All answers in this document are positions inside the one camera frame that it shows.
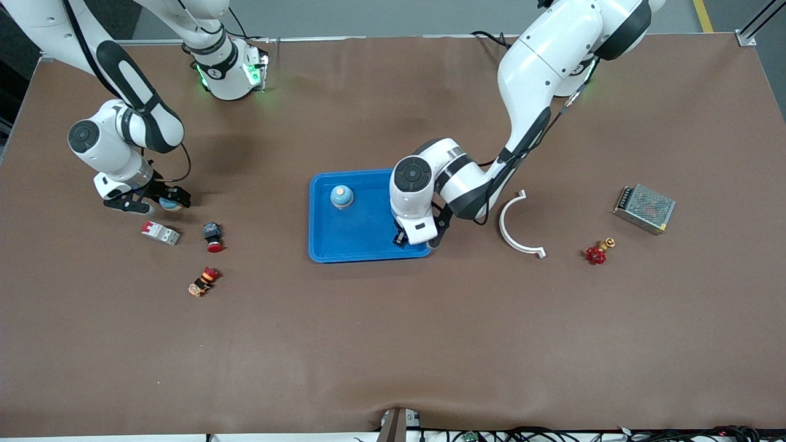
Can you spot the blue bell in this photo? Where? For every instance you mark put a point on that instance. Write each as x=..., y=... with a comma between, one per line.
x=171, y=207
x=342, y=196

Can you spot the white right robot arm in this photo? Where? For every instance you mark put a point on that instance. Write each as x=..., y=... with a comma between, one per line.
x=107, y=144

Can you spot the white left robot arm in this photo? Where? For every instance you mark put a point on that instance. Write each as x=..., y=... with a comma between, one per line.
x=540, y=61

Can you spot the blue plastic tray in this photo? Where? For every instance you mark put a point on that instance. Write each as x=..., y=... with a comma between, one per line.
x=362, y=233

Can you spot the white red circuit breaker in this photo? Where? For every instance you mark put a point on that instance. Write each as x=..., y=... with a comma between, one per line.
x=161, y=233

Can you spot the black red push button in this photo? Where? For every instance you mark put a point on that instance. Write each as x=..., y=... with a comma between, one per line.
x=214, y=236

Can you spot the orange red push button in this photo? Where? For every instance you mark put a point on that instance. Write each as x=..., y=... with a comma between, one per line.
x=204, y=282

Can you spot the brown table mat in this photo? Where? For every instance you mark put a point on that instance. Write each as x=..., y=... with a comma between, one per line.
x=368, y=337

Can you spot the brass valve red handwheel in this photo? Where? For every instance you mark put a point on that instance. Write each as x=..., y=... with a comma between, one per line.
x=595, y=255

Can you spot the small green connector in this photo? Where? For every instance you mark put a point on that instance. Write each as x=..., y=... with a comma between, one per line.
x=470, y=437

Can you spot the metal mesh power supply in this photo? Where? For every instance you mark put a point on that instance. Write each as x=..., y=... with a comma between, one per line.
x=645, y=207

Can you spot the metal table clamp bracket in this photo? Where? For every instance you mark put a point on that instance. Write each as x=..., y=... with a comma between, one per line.
x=396, y=426

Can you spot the silver table edge rail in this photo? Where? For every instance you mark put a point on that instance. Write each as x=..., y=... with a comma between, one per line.
x=368, y=38

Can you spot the silver corner bracket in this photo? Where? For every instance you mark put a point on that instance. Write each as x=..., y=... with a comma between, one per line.
x=746, y=38

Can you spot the aluminium frame bar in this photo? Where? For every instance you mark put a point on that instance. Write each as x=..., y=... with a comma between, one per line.
x=764, y=15

